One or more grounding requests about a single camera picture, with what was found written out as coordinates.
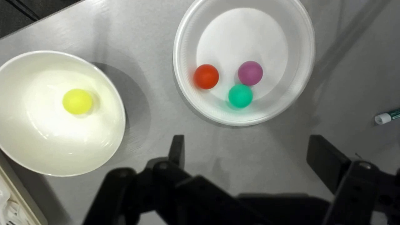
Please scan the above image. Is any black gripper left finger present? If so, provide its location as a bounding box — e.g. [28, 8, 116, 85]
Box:
[83, 133, 252, 225]

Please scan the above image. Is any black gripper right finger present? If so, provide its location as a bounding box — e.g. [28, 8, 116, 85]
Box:
[306, 133, 400, 225]

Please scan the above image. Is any red ball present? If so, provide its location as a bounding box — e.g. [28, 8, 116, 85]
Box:
[193, 63, 221, 90]

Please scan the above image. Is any white floral bowl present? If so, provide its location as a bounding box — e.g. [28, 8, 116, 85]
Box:
[0, 50, 128, 177]

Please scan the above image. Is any yellow ball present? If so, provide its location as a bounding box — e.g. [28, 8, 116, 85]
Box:
[62, 87, 97, 116]

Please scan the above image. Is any green ball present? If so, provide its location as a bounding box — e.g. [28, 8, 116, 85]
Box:
[228, 82, 254, 110]

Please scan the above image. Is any purple ball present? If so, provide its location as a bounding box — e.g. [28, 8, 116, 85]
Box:
[237, 60, 266, 87]

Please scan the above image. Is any green capped marker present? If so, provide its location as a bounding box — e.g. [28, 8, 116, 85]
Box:
[373, 106, 400, 126]

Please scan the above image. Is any white disposable plate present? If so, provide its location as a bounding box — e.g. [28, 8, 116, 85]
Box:
[173, 0, 317, 127]

